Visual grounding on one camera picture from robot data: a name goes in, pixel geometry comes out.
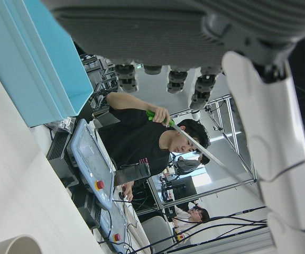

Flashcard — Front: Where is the small background monitor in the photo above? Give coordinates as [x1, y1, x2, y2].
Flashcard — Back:
[172, 175, 198, 204]

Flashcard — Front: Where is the beige paper cup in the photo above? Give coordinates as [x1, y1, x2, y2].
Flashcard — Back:
[0, 234, 43, 254]

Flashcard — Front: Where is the green handled long tool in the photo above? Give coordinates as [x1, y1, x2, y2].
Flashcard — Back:
[146, 109, 259, 186]

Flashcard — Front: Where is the light blue plastic bin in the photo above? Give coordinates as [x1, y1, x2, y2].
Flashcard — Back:
[0, 0, 94, 129]

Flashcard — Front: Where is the ribbed black power box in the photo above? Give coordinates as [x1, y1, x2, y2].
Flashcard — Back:
[45, 129, 73, 162]

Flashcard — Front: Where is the person in black shirt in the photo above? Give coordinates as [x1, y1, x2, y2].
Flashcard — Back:
[98, 91, 211, 202]

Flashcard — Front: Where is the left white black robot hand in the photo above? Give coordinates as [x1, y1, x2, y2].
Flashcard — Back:
[40, 0, 305, 254]

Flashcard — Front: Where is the grey office chair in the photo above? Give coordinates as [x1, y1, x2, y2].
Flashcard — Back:
[141, 215, 175, 254]

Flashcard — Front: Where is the person in grey shirt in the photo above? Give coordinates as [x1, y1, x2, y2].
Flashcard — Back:
[173, 155, 211, 176]

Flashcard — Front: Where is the aluminium frame rack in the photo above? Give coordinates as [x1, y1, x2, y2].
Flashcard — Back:
[146, 94, 259, 221]

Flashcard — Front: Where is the person in white shirt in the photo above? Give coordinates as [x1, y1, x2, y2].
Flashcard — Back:
[172, 205, 211, 239]

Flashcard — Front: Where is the grey teach pendant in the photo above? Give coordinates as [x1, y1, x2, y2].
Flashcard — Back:
[67, 119, 115, 210]
[99, 203, 132, 254]

